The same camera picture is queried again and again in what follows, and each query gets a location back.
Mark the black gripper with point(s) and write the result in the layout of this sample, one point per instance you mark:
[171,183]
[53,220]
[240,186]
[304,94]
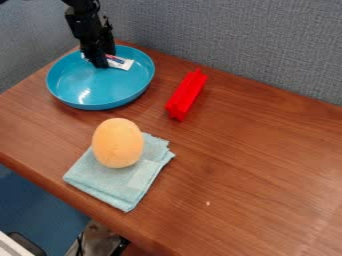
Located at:
[92,30]

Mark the white toothpaste tube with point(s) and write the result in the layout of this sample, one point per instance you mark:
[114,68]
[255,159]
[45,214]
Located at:
[114,62]

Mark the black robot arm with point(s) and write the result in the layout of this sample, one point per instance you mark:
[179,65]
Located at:
[81,5]

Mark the blue plate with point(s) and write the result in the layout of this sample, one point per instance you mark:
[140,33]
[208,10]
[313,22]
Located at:
[89,88]

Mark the red plastic block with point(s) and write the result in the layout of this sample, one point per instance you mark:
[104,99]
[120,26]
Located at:
[185,94]

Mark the orange egg-shaped ball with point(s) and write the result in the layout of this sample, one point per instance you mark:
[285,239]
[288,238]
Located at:
[117,143]

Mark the light blue folded cloth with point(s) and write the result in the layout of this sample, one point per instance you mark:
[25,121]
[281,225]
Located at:
[120,186]

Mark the metal table leg bracket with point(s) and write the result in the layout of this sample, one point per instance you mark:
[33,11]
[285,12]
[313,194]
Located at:
[97,241]

